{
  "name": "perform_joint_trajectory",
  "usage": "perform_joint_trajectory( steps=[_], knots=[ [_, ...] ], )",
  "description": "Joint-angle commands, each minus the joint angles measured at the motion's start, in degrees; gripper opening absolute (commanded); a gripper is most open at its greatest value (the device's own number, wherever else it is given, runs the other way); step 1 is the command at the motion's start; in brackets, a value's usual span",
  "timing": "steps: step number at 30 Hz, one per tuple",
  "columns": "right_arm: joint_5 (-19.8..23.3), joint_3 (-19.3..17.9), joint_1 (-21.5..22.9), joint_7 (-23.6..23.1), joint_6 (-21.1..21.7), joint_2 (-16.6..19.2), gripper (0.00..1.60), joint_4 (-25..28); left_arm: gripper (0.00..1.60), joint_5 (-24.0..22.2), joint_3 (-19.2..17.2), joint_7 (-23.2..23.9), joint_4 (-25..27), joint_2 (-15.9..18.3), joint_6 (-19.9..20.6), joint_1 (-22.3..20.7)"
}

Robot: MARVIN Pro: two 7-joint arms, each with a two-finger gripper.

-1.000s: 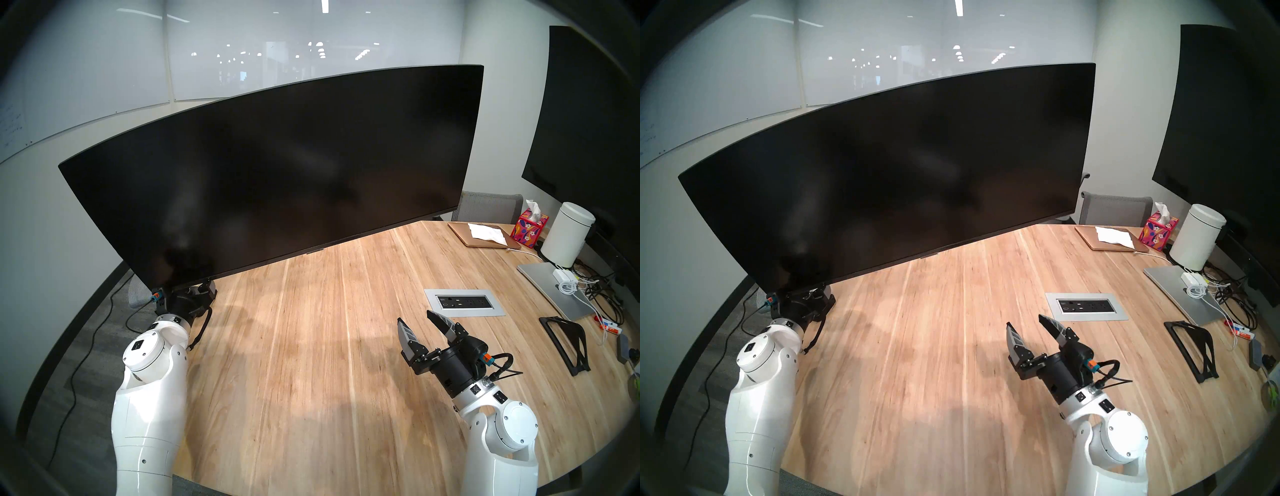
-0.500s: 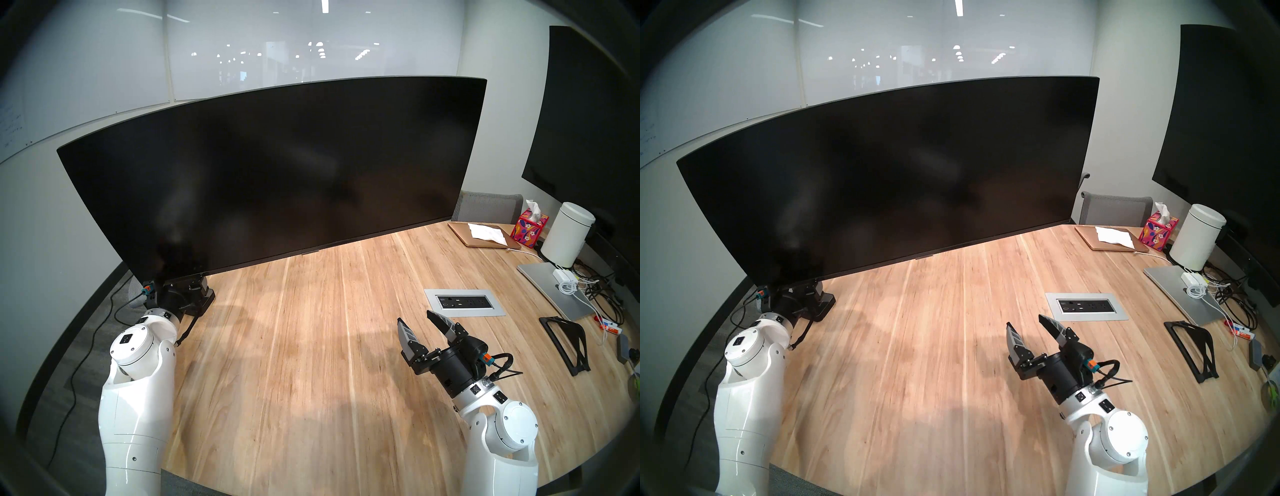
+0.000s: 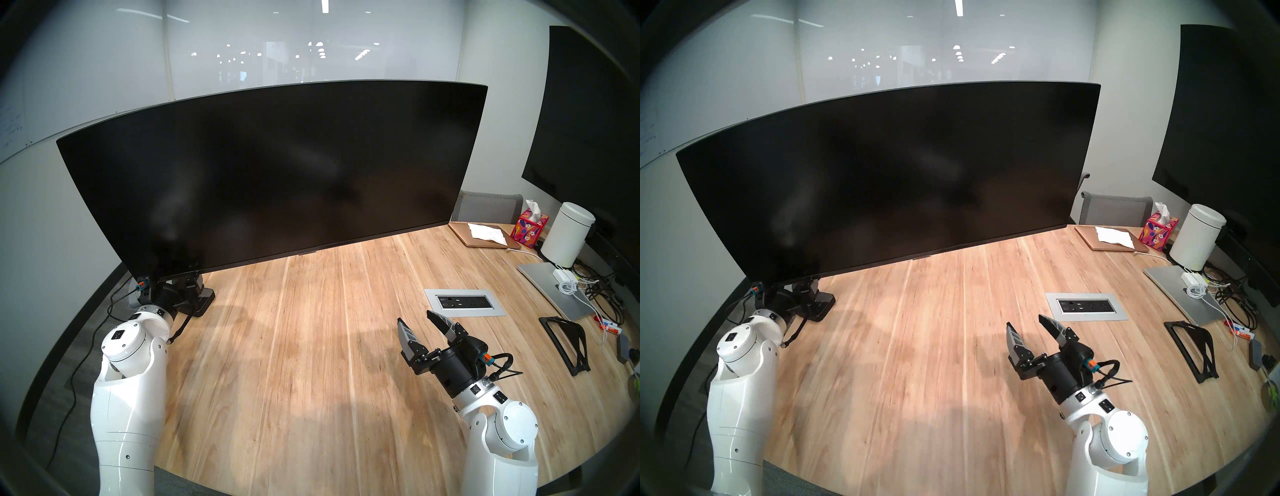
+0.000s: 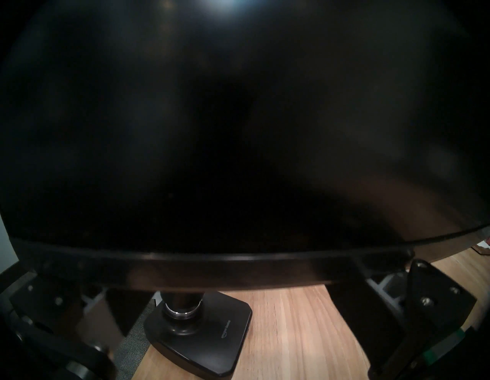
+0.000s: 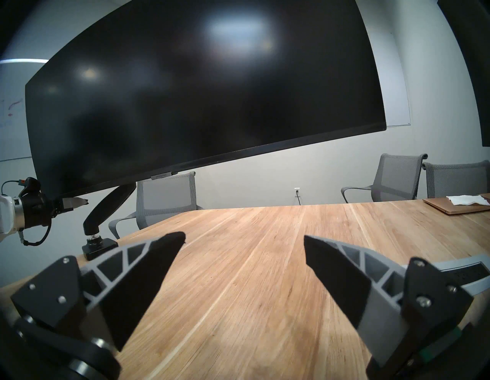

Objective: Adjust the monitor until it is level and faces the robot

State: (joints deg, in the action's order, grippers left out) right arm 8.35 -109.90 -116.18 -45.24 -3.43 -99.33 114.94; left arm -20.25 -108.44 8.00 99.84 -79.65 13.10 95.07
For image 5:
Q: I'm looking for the curved black computer monitor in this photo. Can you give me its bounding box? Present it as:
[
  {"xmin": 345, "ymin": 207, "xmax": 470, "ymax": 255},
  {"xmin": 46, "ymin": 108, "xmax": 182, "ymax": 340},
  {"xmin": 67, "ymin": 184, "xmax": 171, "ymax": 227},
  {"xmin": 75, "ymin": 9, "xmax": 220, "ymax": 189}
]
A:
[{"xmin": 25, "ymin": 0, "xmax": 387, "ymax": 201}]

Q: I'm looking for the black left gripper cable loop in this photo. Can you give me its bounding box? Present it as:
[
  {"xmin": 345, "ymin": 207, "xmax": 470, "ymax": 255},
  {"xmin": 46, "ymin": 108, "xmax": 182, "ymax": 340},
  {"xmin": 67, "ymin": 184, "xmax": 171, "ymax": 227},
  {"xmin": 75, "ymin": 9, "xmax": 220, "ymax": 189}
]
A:
[{"xmin": 17, "ymin": 220, "xmax": 52, "ymax": 246}]

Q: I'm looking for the grey mesh office chair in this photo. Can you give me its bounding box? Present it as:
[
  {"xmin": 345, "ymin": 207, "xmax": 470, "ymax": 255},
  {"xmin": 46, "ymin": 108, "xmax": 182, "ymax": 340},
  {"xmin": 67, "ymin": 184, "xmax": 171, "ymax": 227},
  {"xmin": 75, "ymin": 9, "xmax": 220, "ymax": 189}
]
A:
[
  {"xmin": 341, "ymin": 154, "xmax": 428, "ymax": 204},
  {"xmin": 422, "ymin": 160, "xmax": 490, "ymax": 200},
  {"xmin": 108, "ymin": 171, "xmax": 203, "ymax": 240}
]

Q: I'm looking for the glass whiteboard with scribbles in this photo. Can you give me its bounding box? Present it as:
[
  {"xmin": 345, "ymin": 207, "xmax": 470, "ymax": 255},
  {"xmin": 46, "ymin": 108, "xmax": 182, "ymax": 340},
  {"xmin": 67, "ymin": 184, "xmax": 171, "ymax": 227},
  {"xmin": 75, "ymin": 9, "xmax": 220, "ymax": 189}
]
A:
[{"xmin": 0, "ymin": 59, "xmax": 48, "ymax": 161}]

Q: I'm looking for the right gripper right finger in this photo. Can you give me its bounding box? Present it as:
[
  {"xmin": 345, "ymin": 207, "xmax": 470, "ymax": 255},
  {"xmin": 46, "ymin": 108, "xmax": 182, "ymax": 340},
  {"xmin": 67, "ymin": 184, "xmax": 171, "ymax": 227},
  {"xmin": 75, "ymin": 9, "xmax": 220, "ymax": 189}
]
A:
[{"xmin": 304, "ymin": 234, "xmax": 475, "ymax": 368}]

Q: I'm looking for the black left camera cable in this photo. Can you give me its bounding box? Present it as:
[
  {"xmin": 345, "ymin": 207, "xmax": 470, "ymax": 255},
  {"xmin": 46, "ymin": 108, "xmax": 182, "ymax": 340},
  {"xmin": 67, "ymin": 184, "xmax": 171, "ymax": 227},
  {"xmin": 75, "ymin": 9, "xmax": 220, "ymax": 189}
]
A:
[{"xmin": 1, "ymin": 179, "xmax": 25, "ymax": 196}]

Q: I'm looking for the grey table power outlet box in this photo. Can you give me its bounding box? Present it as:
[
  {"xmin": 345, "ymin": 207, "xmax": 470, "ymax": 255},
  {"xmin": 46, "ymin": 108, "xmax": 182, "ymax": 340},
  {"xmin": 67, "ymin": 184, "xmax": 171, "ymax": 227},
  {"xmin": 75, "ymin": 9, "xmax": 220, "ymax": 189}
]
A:
[{"xmin": 436, "ymin": 257, "xmax": 490, "ymax": 297}]

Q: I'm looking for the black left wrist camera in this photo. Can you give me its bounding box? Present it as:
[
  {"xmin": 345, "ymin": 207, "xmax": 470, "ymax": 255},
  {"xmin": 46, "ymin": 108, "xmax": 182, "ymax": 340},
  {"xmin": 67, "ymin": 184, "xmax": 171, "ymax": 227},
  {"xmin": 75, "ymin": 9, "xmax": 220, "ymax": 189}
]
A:
[{"xmin": 21, "ymin": 177, "xmax": 42, "ymax": 196}]

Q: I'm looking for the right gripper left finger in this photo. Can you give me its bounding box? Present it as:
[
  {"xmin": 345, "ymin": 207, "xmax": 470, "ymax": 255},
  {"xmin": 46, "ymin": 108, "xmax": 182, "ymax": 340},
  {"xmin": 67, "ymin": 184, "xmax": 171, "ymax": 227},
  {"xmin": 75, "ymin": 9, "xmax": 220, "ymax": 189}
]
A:
[{"xmin": 11, "ymin": 232, "xmax": 187, "ymax": 352}]

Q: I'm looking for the blank glass whiteboard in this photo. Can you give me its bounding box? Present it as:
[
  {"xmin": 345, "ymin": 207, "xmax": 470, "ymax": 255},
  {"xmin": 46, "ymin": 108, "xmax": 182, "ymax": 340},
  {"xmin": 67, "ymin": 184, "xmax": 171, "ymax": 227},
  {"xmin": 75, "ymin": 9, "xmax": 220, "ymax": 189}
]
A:
[{"xmin": 354, "ymin": 0, "xmax": 412, "ymax": 128}]

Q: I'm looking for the large black wall television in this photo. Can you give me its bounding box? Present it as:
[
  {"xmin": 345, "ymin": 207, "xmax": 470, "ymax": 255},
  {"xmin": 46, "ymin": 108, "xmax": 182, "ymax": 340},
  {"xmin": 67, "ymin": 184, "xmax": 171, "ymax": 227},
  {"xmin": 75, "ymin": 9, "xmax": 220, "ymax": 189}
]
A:
[{"xmin": 438, "ymin": 0, "xmax": 490, "ymax": 148}]

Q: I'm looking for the brown closed laptop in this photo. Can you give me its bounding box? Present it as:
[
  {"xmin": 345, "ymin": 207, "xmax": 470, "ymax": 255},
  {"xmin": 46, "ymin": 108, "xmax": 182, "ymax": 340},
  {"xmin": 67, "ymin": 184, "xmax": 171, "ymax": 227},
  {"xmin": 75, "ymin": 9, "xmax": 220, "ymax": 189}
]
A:
[{"xmin": 423, "ymin": 194, "xmax": 490, "ymax": 217}]

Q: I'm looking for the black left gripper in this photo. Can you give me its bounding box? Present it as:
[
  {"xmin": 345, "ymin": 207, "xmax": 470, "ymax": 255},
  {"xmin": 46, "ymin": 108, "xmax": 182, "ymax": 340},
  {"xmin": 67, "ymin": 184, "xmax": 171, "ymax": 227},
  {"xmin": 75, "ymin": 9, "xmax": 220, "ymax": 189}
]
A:
[{"xmin": 19, "ymin": 192, "xmax": 90, "ymax": 231}]

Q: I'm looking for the white paper napkin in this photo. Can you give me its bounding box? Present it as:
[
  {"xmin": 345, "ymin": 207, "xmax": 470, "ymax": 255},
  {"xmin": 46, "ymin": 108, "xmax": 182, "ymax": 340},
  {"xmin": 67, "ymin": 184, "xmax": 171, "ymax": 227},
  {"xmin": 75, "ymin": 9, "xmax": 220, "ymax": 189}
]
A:
[{"xmin": 446, "ymin": 195, "xmax": 490, "ymax": 208}]

